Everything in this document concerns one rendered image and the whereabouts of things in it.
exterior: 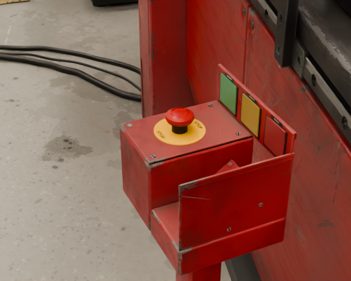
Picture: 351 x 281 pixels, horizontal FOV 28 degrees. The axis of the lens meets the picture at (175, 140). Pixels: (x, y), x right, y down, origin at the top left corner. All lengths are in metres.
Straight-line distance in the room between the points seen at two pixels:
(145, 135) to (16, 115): 1.59
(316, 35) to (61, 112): 1.59
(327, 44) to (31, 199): 1.31
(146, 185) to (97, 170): 1.28
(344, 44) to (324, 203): 0.24
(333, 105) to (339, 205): 0.14
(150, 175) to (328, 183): 0.28
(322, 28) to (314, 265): 0.38
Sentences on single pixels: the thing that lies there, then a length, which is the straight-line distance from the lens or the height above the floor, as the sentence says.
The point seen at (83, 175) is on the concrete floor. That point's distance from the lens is 2.19.
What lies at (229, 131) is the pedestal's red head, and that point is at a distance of 0.97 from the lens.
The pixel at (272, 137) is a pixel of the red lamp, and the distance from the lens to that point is 0.91.
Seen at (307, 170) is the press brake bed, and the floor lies 0.65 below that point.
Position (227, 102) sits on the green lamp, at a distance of 1.00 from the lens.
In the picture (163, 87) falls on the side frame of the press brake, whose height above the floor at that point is 0.25.
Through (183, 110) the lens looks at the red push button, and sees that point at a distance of 0.95.
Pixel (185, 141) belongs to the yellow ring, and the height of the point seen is 0.78.
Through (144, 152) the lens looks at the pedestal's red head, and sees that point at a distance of 0.92.
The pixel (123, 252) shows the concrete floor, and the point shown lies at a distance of 1.92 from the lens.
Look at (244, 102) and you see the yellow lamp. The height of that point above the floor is 0.82.
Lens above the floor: 1.31
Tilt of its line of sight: 34 degrees down
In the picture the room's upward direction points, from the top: straight up
